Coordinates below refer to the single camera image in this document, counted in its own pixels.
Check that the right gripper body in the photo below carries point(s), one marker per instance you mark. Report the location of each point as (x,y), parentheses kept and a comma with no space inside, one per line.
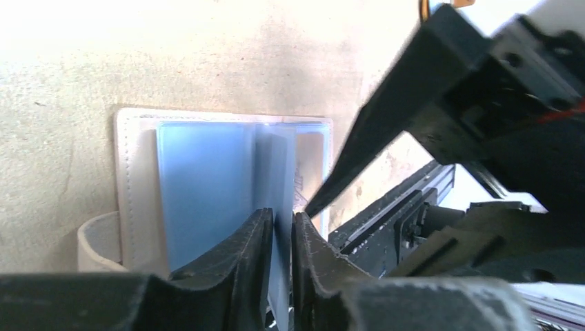
(517,122)

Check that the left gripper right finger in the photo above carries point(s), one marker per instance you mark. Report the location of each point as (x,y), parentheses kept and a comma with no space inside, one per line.
(332,293)

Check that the tan card holder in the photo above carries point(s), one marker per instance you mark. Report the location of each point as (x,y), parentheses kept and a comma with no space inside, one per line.
(427,7)

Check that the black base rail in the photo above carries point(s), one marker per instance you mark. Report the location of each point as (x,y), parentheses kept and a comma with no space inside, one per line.
(382,235)

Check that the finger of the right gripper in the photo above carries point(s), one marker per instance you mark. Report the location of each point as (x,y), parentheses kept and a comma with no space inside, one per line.
(443,51)

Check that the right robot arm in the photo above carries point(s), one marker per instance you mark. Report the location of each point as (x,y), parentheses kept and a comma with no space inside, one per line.
(496,241)

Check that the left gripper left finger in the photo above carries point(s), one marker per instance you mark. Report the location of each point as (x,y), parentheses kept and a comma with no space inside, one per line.
(226,288)

